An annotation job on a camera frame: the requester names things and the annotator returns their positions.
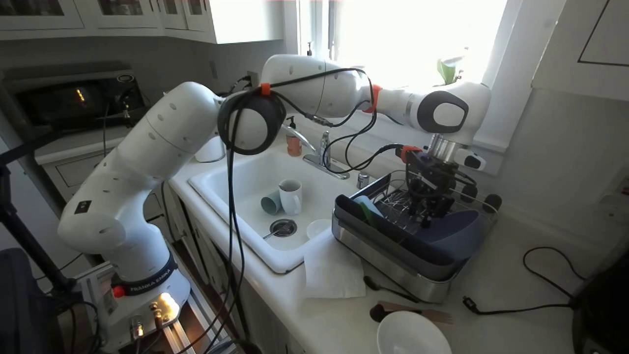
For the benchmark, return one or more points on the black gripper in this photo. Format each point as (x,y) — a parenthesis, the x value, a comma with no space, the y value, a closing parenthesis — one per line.
(431,184)

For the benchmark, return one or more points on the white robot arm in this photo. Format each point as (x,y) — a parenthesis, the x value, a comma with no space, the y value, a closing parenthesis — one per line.
(106,214)

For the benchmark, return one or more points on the white kitchen sink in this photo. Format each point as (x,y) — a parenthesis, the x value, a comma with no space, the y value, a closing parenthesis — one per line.
(248,180)

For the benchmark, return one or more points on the steel sink drain strainer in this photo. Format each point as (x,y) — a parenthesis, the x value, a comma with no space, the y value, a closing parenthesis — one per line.
(283,227)

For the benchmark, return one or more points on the green potted plant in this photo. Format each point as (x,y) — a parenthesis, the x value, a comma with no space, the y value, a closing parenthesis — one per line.
(450,66)

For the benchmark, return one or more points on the chrome faucet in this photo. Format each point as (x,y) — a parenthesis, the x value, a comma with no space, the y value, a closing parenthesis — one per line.
(317,159)

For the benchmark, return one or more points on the small white round lid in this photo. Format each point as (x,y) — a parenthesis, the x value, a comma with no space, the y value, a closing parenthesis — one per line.
(317,229)

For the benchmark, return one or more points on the white mug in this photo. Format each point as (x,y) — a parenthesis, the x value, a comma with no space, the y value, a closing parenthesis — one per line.
(291,196)

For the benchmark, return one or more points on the orange soap dispenser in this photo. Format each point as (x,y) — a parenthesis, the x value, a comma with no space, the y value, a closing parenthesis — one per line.
(293,143)

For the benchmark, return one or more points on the white bowl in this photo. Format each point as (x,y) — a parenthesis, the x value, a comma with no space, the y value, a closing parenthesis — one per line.
(405,334)

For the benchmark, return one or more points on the teal cup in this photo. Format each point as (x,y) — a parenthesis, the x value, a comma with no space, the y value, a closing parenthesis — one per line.
(271,204)

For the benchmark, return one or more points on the white upper cabinets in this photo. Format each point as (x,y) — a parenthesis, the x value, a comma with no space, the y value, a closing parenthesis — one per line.
(216,23)

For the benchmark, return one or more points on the black tripod stand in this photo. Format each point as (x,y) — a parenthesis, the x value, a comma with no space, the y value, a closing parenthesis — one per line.
(36,298)

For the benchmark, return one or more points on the black microwave oven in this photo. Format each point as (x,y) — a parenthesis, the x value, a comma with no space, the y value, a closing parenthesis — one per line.
(75,96)

